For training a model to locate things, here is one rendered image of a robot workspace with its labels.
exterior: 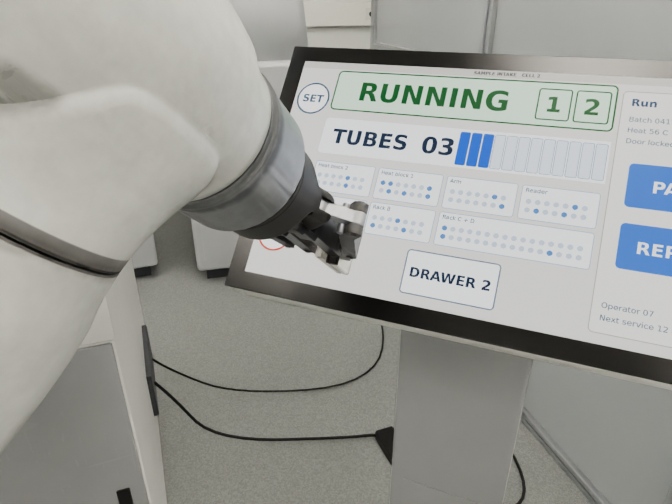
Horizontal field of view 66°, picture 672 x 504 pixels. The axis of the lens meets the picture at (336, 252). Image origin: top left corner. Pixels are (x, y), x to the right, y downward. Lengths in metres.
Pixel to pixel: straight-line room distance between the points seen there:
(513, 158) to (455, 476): 0.45
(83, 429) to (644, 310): 0.79
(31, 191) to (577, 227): 0.46
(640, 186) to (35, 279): 0.50
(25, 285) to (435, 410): 0.59
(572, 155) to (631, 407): 1.02
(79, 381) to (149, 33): 0.73
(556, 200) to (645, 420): 1.00
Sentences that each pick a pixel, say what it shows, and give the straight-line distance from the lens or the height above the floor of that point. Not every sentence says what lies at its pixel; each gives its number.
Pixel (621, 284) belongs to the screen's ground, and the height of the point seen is 1.02.
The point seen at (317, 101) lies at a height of 1.14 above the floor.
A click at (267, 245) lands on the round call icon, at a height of 1.00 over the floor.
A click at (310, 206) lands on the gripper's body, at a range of 0.35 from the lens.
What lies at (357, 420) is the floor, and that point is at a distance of 1.80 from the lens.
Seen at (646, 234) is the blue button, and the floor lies 1.06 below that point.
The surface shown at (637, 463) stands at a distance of 1.57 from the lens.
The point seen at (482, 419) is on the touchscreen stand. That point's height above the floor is 0.77.
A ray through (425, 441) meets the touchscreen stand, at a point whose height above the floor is 0.70.
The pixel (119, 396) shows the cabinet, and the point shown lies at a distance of 0.91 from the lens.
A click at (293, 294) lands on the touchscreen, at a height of 0.97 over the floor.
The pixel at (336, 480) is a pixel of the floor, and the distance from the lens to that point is 1.64.
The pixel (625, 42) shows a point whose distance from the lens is 1.40.
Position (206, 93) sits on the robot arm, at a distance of 0.22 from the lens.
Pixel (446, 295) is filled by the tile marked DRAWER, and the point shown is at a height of 0.99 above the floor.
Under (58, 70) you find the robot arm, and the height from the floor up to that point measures 1.24.
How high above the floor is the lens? 1.26
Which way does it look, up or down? 26 degrees down
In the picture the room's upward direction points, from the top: straight up
